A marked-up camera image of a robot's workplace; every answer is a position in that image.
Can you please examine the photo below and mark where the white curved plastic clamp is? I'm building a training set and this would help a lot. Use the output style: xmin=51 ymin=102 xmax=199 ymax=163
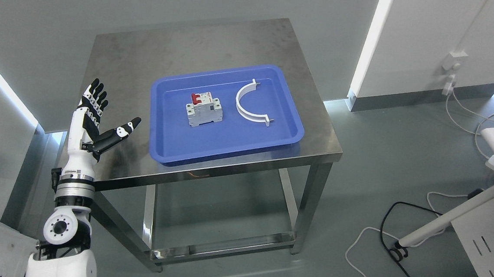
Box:
xmin=234 ymin=79 xmax=274 ymax=127

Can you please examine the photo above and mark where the black power cable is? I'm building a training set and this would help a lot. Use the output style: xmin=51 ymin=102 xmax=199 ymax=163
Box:
xmin=376 ymin=157 xmax=494 ymax=277

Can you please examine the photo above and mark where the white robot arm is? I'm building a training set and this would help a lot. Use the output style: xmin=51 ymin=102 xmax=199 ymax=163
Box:
xmin=25 ymin=167 xmax=97 ymax=277

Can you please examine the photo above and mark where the grey circuit breaker red switch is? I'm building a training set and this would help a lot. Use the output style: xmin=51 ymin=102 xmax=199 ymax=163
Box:
xmin=185 ymin=92 xmax=223 ymax=127

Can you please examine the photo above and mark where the stainless steel table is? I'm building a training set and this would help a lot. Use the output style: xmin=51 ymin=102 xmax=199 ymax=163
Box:
xmin=42 ymin=3 xmax=352 ymax=277

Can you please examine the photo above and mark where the blue plastic tray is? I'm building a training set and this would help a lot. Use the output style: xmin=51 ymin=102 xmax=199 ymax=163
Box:
xmin=149 ymin=64 xmax=305 ymax=166

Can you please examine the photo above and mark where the white wall socket with plug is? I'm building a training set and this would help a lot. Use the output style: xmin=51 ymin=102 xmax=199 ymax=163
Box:
xmin=442 ymin=50 xmax=469 ymax=97

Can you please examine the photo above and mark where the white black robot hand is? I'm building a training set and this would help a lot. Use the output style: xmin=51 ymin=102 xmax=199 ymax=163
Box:
xmin=62 ymin=78 xmax=142 ymax=179

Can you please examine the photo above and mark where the white power cable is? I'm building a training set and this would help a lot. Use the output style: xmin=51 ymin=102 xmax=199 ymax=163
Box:
xmin=344 ymin=79 xmax=494 ymax=277

